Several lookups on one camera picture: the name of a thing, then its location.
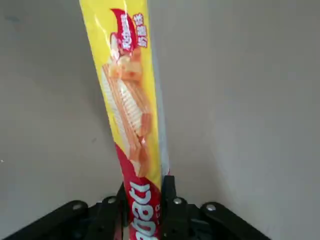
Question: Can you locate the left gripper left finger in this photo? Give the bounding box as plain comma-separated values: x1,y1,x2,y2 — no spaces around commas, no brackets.
2,182,130,240

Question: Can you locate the yellow Nabati wafer box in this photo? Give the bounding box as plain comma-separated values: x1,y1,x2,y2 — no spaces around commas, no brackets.
78,0,173,240

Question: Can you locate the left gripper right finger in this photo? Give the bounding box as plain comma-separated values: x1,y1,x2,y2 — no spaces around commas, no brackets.
161,175,272,240

